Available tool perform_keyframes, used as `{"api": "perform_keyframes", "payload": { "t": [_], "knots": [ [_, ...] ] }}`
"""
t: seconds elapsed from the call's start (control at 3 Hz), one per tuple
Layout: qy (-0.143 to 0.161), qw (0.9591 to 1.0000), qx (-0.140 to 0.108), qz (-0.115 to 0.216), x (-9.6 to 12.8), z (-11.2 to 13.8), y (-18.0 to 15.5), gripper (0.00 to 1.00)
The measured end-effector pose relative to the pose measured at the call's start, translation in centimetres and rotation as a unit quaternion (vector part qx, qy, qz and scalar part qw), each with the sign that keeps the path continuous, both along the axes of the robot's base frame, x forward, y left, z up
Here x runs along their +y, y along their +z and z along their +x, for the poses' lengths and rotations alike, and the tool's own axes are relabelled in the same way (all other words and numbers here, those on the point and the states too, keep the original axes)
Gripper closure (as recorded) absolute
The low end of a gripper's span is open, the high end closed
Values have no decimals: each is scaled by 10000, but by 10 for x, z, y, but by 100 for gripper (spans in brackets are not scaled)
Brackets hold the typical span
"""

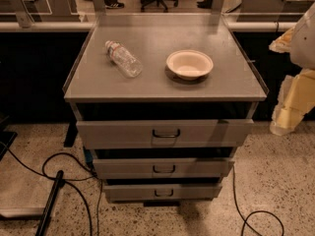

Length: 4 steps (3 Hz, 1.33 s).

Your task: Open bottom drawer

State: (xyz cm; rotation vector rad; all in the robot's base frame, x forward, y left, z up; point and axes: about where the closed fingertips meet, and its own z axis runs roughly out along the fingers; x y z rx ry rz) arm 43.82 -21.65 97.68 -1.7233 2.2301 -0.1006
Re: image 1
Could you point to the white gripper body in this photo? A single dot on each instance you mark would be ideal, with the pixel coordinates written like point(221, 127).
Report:
point(304, 44)

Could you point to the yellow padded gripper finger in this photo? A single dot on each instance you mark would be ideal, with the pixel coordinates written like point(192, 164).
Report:
point(284, 121)

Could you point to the grey bottom drawer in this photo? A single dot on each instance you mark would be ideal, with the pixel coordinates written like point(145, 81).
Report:
point(162, 192)

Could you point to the grey drawer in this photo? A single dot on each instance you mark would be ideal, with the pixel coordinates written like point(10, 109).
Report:
point(162, 192)
point(164, 133)
point(149, 168)

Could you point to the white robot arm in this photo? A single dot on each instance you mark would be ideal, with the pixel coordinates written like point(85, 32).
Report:
point(299, 42)

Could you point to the grey top drawer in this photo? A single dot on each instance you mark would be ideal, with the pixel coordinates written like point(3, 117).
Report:
point(164, 133)

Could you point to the grey drawer cabinet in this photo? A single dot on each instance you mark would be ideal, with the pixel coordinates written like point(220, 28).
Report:
point(98, 91)

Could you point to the grey middle drawer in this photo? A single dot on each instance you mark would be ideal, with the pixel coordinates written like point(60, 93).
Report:
point(149, 168)

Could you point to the white paper bowl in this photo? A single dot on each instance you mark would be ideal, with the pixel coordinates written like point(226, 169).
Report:
point(189, 65)

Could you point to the person leg dark shoe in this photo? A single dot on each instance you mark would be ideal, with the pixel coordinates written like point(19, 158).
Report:
point(205, 4)

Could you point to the clear plastic water bottle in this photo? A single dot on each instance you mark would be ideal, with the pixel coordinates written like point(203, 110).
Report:
point(127, 62)

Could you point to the black metal stand leg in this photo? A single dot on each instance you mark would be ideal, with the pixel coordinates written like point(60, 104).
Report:
point(45, 218)

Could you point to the white horizontal rail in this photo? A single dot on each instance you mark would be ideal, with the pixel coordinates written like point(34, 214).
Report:
point(81, 27)

